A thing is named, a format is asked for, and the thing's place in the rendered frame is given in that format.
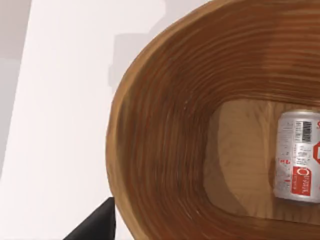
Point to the red and white can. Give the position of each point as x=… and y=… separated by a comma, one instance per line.
x=297, y=155

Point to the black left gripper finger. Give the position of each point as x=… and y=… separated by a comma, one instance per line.
x=101, y=223

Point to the brown woven basket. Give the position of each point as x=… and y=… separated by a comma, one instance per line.
x=170, y=120

